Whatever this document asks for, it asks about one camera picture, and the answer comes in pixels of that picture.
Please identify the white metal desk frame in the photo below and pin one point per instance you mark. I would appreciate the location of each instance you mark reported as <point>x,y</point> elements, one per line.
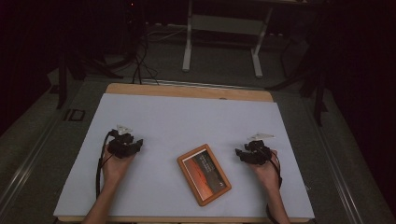
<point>224,25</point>

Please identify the wooden table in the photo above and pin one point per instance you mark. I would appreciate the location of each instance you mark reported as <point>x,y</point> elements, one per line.
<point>186,91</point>

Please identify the person's right hand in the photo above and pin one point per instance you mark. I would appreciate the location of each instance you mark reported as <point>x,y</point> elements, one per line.
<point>266,175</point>

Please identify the person's left hand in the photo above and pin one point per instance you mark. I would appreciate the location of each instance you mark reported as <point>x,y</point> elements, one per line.
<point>115,168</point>

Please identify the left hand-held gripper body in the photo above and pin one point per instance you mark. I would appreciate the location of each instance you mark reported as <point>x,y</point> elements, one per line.
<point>120,146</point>

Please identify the orange framed tray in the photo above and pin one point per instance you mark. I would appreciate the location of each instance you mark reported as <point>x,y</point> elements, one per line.
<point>204,174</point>

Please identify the black metal stand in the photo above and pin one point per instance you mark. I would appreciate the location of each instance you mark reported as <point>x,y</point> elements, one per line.
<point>62,81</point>
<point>319,93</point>

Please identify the white table mat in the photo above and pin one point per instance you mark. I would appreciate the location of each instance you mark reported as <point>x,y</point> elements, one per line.
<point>174,124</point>

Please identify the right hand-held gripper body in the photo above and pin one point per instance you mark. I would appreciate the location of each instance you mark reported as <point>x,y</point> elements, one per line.
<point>258,154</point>

